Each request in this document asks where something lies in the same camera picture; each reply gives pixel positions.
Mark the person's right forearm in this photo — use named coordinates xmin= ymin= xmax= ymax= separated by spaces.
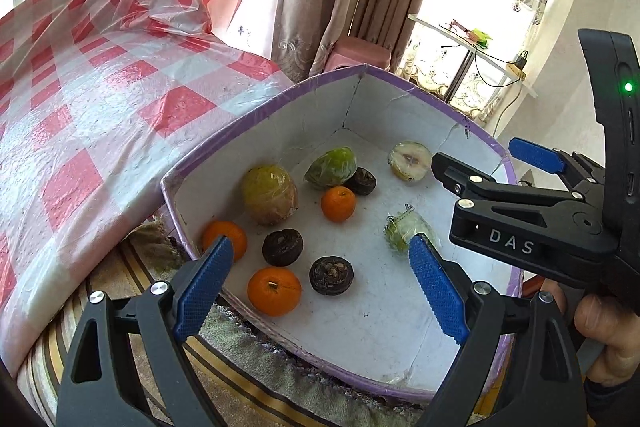
xmin=584 ymin=377 xmax=640 ymax=427

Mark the striped fuzzy blanket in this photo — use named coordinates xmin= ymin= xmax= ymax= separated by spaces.
xmin=15 ymin=207 xmax=501 ymax=427

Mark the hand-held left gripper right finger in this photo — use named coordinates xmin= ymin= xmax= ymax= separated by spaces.
xmin=407 ymin=234 xmax=587 ymax=427

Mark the plastic-wrapped halved pear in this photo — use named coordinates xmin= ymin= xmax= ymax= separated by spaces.
xmin=388 ymin=141 xmax=433 ymax=182

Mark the plastic-wrapped yellow-green mango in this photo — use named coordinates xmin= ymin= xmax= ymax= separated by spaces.
xmin=242 ymin=164 xmax=300 ymax=227

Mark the plastic-wrapped green citrus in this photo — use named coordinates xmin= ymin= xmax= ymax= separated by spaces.
xmin=304 ymin=147 xmax=359 ymax=190

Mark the black cable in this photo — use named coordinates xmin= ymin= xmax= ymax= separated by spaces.
xmin=440 ymin=23 xmax=531 ymax=88

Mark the person's right hand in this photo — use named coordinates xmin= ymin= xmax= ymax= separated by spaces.
xmin=539 ymin=289 xmax=640 ymax=387

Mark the white box with purple rim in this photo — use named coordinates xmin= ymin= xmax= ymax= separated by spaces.
xmin=160 ymin=63 xmax=526 ymax=405

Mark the orange tangerine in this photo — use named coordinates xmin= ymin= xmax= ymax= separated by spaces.
xmin=247 ymin=266 xmax=303 ymax=317
xmin=202 ymin=220 xmax=249 ymax=262
xmin=321 ymin=186 xmax=357 ymax=223

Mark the pink plastic stool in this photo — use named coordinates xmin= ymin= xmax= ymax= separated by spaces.
xmin=325 ymin=38 xmax=391 ymax=76

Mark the yellow power adapter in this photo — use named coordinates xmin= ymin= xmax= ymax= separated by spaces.
xmin=506 ymin=51 xmax=531 ymax=80

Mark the plastic-wrapped green apple piece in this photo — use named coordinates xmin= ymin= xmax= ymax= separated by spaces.
xmin=383 ymin=204 xmax=441 ymax=256

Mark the dark brown mangosteen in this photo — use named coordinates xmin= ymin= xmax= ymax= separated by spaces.
xmin=262 ymin=229 xmax=305 ymax=267
xmin=344 ymin=167 xmax=378 ymax=196
xmin=308 ymin=256 xmax=355 ymax=297

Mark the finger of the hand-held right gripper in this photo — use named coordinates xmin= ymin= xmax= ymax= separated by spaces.
xmin=431 ymin=151 xmax=588 ymax=208
xmin=509 ymin=137 xmax=607 ymax=188

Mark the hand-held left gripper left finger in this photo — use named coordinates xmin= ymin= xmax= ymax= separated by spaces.
xmin=56 ymin=234 xmax=235 ymax=427

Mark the glass side table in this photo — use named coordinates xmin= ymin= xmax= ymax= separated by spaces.
xmin=407 ymin=13 xmax=539 ymax=108

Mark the red white checkered tablecloth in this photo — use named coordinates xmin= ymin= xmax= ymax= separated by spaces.
xmin=0 ymin=0 xmax=296 ymax=373

